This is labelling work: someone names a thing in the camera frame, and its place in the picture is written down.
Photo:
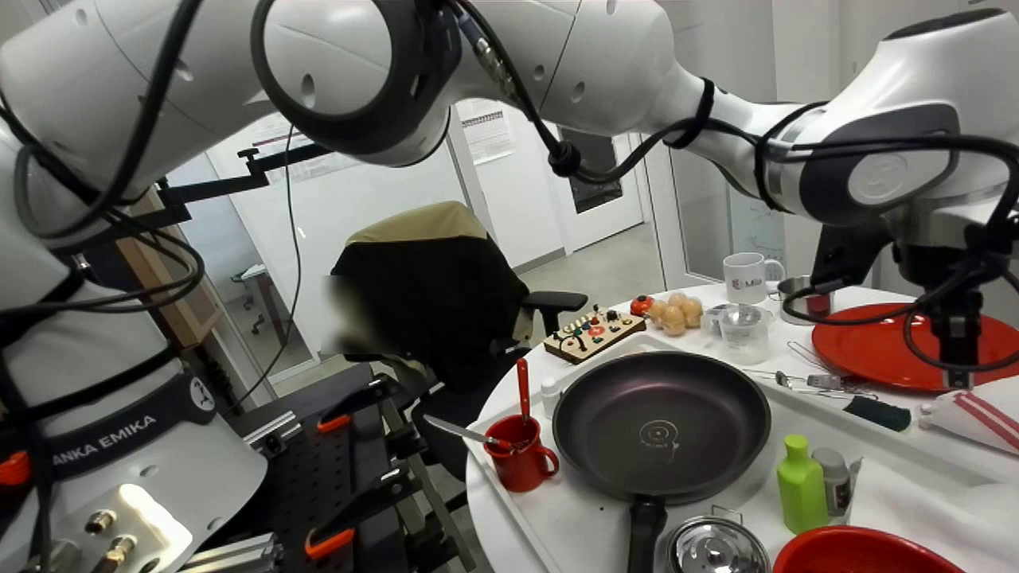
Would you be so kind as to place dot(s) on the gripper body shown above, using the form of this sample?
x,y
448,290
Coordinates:
x,y
943,267

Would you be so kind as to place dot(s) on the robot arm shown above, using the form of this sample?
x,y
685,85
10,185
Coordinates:
x,y
119,72

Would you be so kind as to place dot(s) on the white towel with red stripes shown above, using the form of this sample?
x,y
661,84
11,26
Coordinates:
x,y
975,418

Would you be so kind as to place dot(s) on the dark frying pan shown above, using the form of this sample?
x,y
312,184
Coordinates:
x,y
661,430

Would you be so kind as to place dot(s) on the red plate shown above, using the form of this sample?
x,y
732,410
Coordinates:
x,y
876,350

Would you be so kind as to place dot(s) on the metal cup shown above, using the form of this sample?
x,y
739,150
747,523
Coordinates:
x,y
796,298

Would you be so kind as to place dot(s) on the dark green sponge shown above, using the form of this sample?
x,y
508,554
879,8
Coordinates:
x,y
877,414

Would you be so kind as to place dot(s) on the metal whisk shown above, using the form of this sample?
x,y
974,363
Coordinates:
x,y
820,380

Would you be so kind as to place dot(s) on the white mug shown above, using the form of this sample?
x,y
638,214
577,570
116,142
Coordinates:
x,y
744,278

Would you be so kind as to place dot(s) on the white tray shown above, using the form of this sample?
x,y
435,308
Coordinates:
x,y
812,434

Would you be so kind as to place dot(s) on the clear measuring cup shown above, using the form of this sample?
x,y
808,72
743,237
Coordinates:
x,y
740,334

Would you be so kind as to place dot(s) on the grey white bottle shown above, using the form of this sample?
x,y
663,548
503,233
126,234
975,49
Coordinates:
x,y
834,481

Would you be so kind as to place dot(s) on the beige egg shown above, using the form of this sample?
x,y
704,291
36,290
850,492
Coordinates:
x,y
693,312
673,321
657,310
677,300

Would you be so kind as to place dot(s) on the green plastic bottle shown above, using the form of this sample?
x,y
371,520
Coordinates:
x,y
800,489

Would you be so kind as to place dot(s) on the red bowl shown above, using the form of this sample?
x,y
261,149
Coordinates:
x,y
860,553

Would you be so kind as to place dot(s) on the small red toy tomato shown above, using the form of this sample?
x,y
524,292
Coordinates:
x,y
641,305

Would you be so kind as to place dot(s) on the white door with window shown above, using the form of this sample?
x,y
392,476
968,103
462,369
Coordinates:
x,y
605,199

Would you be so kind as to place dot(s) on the small metal pot with lid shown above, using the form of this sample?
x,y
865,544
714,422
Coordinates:
x,y
716,549

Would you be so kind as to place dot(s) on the small white bottle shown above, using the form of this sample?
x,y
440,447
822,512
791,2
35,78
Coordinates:
x,y
549,395

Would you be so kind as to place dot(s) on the red mug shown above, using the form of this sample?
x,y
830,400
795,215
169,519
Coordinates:
x,y
521,465

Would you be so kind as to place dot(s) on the paper notice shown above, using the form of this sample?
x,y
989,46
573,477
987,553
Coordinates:
x,y
486,131

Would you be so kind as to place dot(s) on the metal butter knife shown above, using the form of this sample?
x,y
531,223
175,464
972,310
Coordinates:
x,y
462,432

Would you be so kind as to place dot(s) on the office chair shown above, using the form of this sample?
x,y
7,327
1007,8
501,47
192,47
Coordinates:
x,y
434,294

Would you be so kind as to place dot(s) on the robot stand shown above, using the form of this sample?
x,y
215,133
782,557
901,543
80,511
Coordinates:
x,y
318,485

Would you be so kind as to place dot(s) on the black stand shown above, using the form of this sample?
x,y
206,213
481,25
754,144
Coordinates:
x,y
215,187

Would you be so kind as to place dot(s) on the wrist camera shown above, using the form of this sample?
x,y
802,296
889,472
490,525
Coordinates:
x,y
848,253

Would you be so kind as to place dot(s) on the wooden toy switch board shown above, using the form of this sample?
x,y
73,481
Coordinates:
x,y
593,334

